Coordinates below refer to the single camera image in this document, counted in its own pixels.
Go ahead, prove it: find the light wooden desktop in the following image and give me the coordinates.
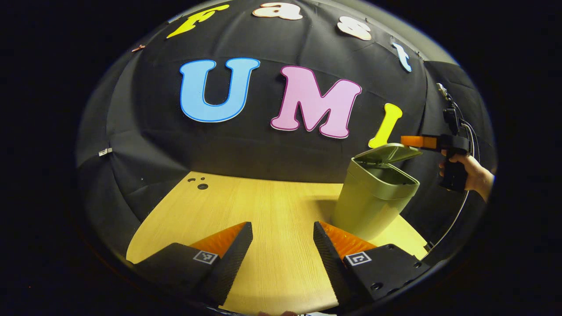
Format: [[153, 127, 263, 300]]
[[126, 171, 429, 316]]

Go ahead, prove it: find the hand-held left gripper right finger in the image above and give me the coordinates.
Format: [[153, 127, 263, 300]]
[[313, 221, 432, 311]]

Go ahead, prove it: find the black backdrop cloth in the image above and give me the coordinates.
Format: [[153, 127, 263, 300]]
[[76, 0, 497, 264]]

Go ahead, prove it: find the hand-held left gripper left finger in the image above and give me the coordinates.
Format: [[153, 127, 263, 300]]
[[132, 221, 254, 307]]

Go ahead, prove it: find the pale green desktop garbage bin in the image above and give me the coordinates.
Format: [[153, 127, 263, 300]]
[[330, 143, 423, 241]]

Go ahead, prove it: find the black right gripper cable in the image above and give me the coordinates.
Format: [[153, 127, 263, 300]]
[[425, 99, 480, 253]]

